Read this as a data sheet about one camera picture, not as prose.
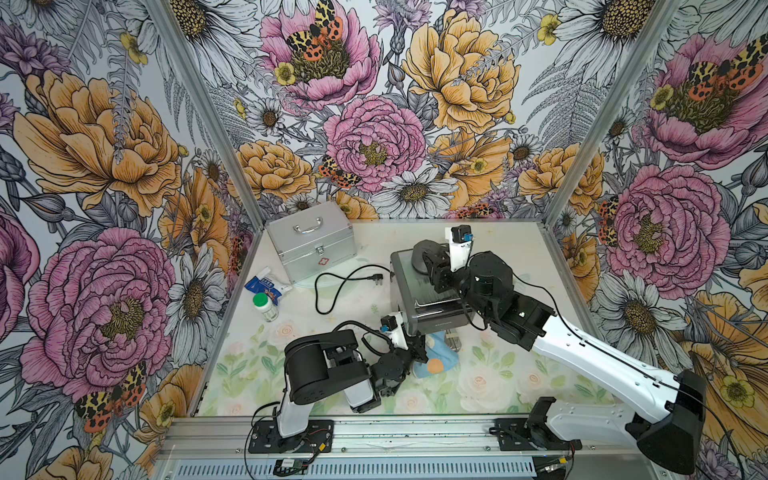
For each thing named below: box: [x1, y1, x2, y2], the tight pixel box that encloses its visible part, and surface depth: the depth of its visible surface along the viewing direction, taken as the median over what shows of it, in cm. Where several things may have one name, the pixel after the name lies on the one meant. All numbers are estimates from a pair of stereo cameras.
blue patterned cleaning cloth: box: [412, 331, 459, 379], surface depth 83 cm
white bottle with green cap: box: [252, 292, 279, 322], surface depth 91 cm
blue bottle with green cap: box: [244, 276, 293, 306], surface depth 101 cm
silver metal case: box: [264, 201, 357, 284], surface depth 101 cm
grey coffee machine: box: [390, 248, 471, 334], surface depth 71 cm
